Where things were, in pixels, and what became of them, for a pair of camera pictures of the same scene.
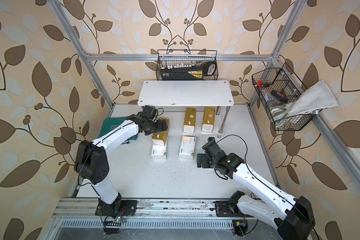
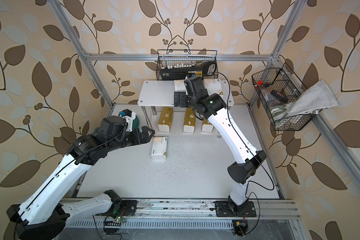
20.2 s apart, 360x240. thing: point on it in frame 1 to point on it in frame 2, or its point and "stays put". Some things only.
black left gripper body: x=158 y=127 to x=128 y=138
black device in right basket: x=279 y=96 stays put
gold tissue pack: x=162 y=135 to x=165 y=119
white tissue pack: x=187 y=147 to x=179 y=85
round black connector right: x=240 y=228 stays put
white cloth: x=317 y=96 stays put
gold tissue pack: x=189 y=125 stays put
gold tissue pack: x=208 y=119 stays put
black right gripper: x=204 y=157 to x=184 y=95
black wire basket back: x=187 y=65 stays put
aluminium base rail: x=86 y=210 stays put
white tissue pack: x=158 y=150 stays put
